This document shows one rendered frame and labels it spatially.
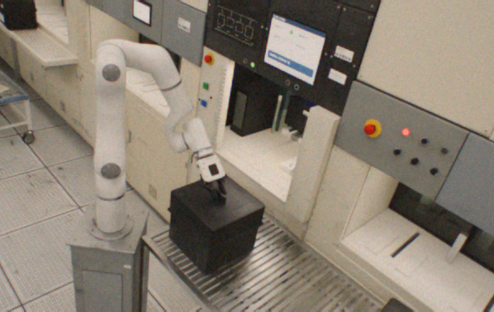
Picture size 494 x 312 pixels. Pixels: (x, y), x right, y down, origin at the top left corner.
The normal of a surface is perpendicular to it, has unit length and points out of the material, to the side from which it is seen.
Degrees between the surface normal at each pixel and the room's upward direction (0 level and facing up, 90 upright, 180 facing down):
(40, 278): 0
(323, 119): 90
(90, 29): 90
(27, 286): 0
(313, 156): 90
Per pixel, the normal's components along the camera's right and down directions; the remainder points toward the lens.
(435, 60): -0.72, 0.26
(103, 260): -0.03, 0.52
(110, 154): 0.29, 0.08
